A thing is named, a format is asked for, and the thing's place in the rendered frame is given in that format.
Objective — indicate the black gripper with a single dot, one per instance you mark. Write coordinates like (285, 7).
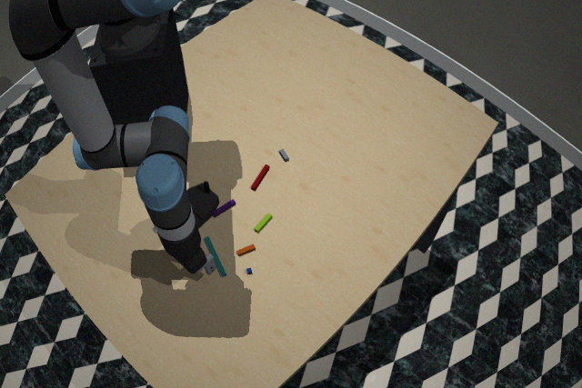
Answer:
(183, 243)

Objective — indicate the orange rod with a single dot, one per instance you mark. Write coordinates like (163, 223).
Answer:
(246, 250)

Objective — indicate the purple rod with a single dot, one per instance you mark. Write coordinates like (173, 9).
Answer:
(225, 207)

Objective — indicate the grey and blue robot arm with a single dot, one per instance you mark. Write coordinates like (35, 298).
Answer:
(69, 80)

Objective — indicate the dark red rod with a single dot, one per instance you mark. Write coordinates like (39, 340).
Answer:
(260, 177)

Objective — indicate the grey rod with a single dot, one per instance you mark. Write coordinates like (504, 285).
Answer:
(284, 155)

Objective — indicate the turquoise rod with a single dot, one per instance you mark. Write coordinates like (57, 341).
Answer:
(213, 252)

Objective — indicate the lime green rod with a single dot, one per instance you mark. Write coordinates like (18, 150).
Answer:
(261, 225)

